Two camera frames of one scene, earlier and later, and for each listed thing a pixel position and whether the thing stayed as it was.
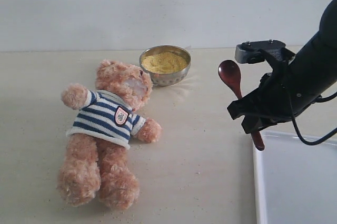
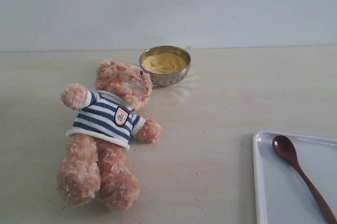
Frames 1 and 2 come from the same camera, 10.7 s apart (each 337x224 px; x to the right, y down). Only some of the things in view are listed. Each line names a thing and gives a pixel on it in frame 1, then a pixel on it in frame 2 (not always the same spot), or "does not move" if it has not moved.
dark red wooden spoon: [230, 71] → [285, 148]
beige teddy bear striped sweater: [96, 165] does not move
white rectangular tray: [295, 182] does not move
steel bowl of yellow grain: [166, 64] does not move
